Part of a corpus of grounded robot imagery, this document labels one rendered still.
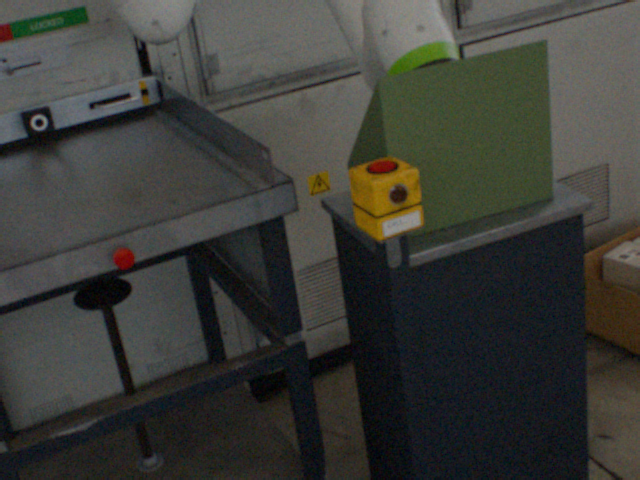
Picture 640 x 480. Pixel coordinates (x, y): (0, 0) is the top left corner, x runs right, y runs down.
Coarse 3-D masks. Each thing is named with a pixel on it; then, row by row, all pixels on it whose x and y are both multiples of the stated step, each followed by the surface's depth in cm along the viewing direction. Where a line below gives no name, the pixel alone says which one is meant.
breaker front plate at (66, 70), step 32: (0, 0) 183; (32, 0) 186; (64, 0) 189; (96, 0) 191; (128, 32) 197; (0, 64) 187; (64, 64) 193; (96, 64) 196; (128, 64) 199; (0, 96) 189; (32, 96) 192; (64, 96) 195
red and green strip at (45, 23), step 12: (60, 12) 189; (72, 12) 190; (84, 12) 191; (12, 24) 186; (24, 24) 187; (36, 24) 188; (48, 24) 189; (60, 24) 190; (72, 24) 191; (0, 36) 185; (12, 36) 187; (24, 36) 188
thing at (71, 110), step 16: (80, 96) 195; (96, 96) 197; (112, 96) 198; (128, 96) 200; (16, 112) 191; (64, 112) 195; (80, 112) 197; (96, 112) 198; (112, 112) 200; (0, 128) 190; (16, 128) 192
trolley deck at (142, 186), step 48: (48, 144) 193; (96, 144) 188; (144, 144) 183; (192, 144) 178; (0, 192) 169; (48, 192) 165; (96, 192) 161; (144, 192) 158; (192, 192) 154; (240, 192) 151; (288, 192) 153; (0, 240) 147; (48, 240) 144; (96, 240) 141; (144, 240) 144; (192, 240) 148; (0, 288) 137; (48, 288) 140
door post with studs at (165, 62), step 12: (156, 48) 204; (168, 48) 205; (156, 60) 205; (168, 60) 206; (156, 72) 205; (168, 72) 207; (180, 72) 208; (168, 84) 208; (180, 84) 209; (216, 288) 231; (216, 300) 232; (228, 300) 233; (228, 312) 234; (228, 324) 236; (228, 336) 237; (228, 348) 238; (240, 348) 240
